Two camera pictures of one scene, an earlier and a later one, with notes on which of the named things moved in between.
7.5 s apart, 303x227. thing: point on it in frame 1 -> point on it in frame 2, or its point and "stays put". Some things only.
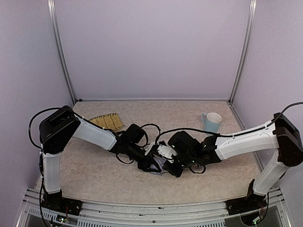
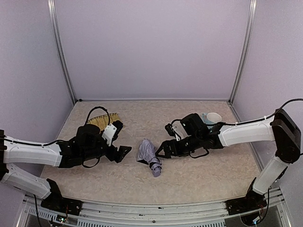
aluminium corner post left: [55, 27] stays put
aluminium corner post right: [249, 31] stays put
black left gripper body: [145, 163] -> [114, 154]
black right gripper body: [173, 170] -> [170, 147]
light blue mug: [211, 121] stays put
